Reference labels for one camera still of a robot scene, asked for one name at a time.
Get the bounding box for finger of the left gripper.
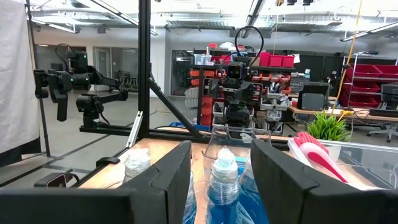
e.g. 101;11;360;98
245;80;262;103
208;78;223;100

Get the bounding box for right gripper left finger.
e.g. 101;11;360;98
0;139;193;224

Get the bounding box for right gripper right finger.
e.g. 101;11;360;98
250;138;398;224

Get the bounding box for red dish brush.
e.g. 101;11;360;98
287;131;349;184

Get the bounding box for black table clamp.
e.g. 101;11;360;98
95;156;121;168

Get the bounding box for grey black equipment box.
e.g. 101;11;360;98
297;82;331;112

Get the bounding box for clear rectangular plastic bin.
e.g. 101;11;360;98
287;138;398;191

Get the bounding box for small potted green plant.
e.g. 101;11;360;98
306;111;353;156

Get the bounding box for black stand pole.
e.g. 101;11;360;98
25;0;52;158

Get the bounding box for wooden workbench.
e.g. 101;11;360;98
287;105;398;124

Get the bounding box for office chair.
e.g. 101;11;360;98
366;123;398;144

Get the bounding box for rack with red bins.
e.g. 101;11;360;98
340;51;398;110

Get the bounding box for black machine on bench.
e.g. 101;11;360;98
369;83;398;118

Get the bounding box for white curtain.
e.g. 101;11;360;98
0;0;42;156

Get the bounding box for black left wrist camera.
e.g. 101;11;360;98
226;61;247;80

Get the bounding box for clear handled plastic bin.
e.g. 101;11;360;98
201;125;272;161

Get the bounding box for black camera cable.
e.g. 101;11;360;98
233;26;265;65

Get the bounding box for black aluminium frame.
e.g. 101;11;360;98
136;0;292;147

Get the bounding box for background black frame rail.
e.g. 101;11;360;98
79;124;141;138

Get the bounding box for silver metal bracket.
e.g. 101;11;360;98
126;111;144;149

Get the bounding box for yellow hanging cord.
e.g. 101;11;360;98
330;0;364;115

